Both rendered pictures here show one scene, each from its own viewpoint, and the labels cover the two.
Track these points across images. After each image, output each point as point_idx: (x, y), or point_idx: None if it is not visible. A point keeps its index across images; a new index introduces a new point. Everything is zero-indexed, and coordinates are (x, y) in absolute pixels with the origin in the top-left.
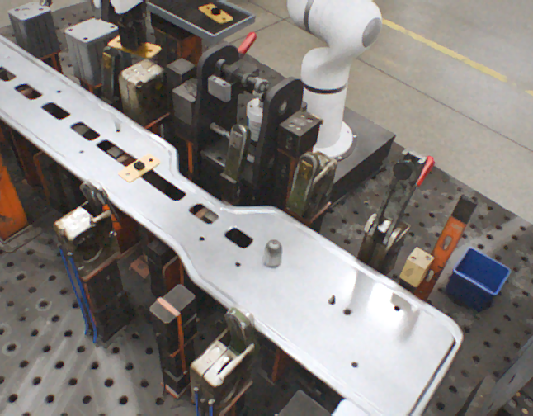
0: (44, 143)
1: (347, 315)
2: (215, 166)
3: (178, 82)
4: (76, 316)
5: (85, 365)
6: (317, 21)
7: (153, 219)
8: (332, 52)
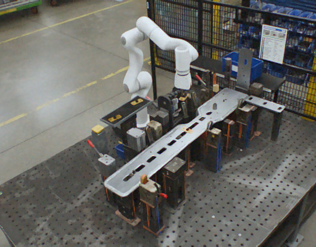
0: (179, 149)
1: (226, 99)
2: (176, 124)
3: (158, 117)
4: (211, 176)
5: (226, 171)
6: (143, 84)
7: (206, 125)
8: (148, 87)
